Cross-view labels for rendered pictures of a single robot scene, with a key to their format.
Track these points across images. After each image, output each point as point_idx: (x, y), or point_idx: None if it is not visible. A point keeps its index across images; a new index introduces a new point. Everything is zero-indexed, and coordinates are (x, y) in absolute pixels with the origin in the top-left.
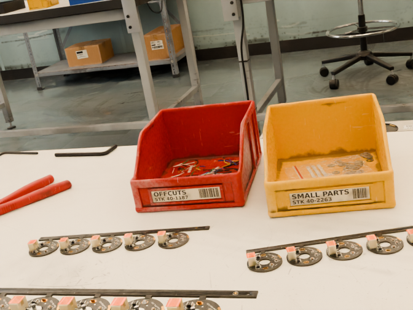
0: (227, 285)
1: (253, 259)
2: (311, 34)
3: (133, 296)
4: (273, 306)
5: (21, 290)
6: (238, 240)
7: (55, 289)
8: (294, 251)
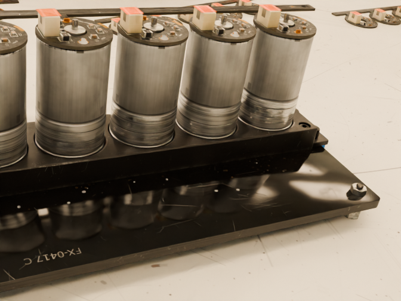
0: (114, 51)
1: None
2: None
3: (184, 14)
4: None
5: (3, 12)
6: None
7: (61, 10)
8: (161, 17)
